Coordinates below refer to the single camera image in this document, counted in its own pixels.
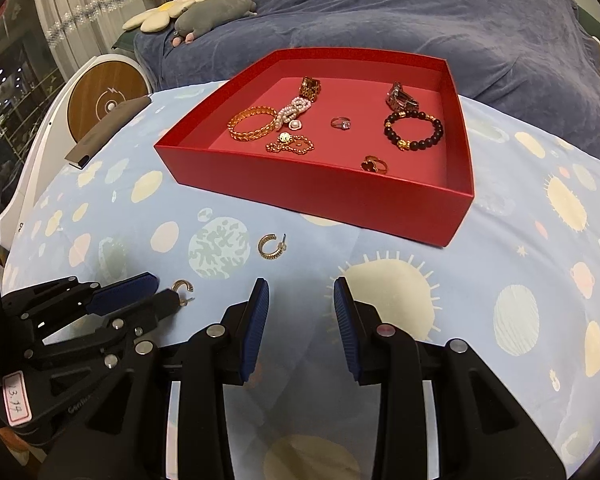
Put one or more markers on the gold wristwatch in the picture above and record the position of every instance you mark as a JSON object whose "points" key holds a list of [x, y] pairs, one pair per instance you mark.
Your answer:
{"points": [[311, 87]]}

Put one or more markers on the white lace curtain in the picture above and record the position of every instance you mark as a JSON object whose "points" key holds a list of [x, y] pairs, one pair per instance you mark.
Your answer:
{"points": [[80, 0]]}

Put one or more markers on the gold hoop earring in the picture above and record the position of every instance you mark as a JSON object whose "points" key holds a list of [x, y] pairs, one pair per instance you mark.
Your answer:
{"points": [[266, 255], [182, 284]]}

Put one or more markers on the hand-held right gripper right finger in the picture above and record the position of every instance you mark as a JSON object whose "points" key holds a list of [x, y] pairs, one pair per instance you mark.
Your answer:
{"points": [[350, 335]]}

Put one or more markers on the window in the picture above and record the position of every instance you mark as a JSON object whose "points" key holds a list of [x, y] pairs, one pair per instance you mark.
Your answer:
{"points": [[10, 110]]}

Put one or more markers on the blue blanket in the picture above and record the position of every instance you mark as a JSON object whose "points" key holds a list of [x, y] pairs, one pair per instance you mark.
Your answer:
{"points": [[430, 20]]}

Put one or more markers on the dark flat box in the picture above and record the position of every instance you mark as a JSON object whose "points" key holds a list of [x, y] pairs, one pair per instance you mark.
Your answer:
{"points": [[105, 127]]}

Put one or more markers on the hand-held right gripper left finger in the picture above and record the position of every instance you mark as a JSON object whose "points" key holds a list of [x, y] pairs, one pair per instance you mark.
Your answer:
{"points": [[252, 335]]}

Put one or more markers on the red cardboard box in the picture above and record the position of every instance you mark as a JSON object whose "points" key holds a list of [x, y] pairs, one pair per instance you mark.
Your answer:
{"points": [[305, 195]]}

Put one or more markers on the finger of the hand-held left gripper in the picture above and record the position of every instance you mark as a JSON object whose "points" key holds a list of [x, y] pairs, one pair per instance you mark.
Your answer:
{"points": [[150, 312], [122, 292]]}

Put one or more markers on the grey plush toy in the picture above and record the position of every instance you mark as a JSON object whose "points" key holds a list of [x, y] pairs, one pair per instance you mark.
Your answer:
{"points": [[210, 12]]}

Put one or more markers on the white device with wooden disc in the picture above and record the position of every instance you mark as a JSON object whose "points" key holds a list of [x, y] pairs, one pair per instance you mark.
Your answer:
{"points": [[100, 95]]}

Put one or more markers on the silver wristwatch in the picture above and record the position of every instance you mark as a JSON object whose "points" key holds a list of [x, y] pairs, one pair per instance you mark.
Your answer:
{"points": [[400, 97]]}

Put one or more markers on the flower shaped pillow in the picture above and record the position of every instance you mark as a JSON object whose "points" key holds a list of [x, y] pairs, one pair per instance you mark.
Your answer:
{"points": [[155, 17]]}

